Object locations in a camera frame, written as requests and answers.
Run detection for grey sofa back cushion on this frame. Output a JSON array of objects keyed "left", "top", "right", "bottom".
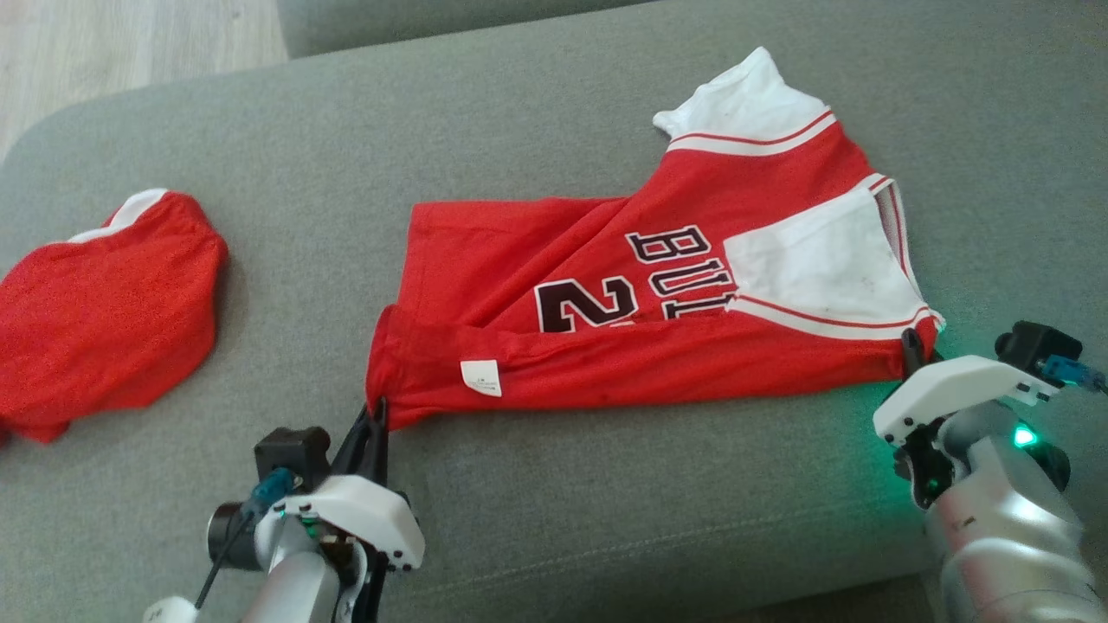
[{"left": 276, "top": 0, "right": 669, "bottom": 61}]

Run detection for red white basketball jersey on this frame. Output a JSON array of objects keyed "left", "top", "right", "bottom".
[{"left": 364, "top": 46, "right": 947, "bottom": 432}]

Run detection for grey sofa seat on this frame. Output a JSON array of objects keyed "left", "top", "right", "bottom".
[{"left": 0, "top": 0, "right": 1108, "bottom": 623}]

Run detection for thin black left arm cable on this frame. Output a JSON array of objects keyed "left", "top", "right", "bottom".
[{"left": 194, "top": 511, "right": 254, "bottom": 612}]

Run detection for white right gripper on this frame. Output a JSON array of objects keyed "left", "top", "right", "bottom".
[{"left": 872, "top": 326, "right": 1063, "bottom": 448}]

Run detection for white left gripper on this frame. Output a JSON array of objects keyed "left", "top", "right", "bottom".
[{"left": 274, "top": 395, "right": 426, "bottom": 574}]

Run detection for red basketball shorts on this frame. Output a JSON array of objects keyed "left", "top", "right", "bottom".
[{"left": 0, "top": 187, "right": 229, "bottom": 445}]

